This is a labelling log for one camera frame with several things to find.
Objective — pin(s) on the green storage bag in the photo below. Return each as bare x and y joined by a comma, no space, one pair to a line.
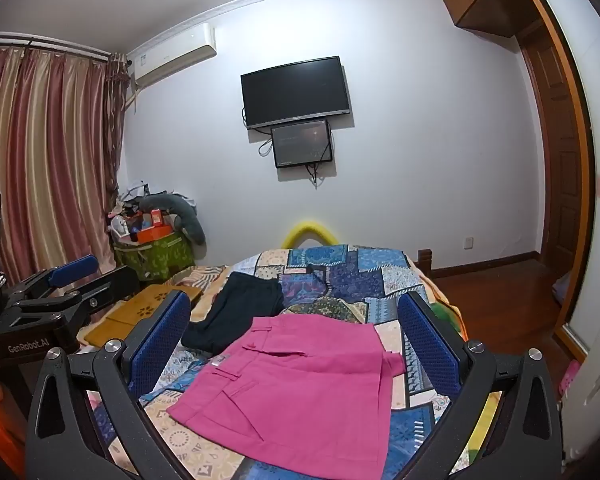
155,257

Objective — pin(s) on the orange box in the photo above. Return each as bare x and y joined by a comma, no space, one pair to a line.
152,234

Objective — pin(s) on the black wall television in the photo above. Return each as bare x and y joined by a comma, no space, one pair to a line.
295,92

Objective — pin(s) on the dark navy pants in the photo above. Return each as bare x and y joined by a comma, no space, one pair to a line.
240,305

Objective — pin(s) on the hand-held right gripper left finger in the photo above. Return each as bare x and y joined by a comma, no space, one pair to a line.
160,340

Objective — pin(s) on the pink pants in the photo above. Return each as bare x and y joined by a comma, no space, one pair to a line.
290,390

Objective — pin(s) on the orange cloth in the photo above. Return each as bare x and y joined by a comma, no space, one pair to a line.
2,435

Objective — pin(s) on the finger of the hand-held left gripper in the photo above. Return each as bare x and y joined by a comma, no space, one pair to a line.
105,290
75,266

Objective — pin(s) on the yellow foam tube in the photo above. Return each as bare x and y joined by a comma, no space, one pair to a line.
310,230

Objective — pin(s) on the pink slipper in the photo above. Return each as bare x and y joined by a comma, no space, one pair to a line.
570,377

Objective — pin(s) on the wall-mounted grey box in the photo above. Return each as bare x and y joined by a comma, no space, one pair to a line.
302,144

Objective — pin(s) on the pink striped curtain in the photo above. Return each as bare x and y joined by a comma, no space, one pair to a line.
45,160

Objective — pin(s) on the yellow bamboo mat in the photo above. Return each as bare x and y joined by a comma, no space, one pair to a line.
140,305

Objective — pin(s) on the white wall socket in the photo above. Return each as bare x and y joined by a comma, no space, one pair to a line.
469,243

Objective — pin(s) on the striped bed sheet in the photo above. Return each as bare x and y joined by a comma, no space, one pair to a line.
205,275

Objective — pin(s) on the wooden bed post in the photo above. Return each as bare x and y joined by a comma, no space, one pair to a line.
424,262

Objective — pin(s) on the patchwork printed blanket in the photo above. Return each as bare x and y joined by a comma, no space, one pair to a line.
360,280

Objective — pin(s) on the white air conditioner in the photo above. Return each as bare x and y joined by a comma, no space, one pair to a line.
172,57

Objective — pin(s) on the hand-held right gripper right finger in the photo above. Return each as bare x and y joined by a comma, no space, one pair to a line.
427,340

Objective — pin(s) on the curtain rail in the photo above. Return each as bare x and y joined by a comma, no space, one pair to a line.
45,45

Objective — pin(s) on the brown wooden door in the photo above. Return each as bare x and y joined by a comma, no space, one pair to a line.
555,170

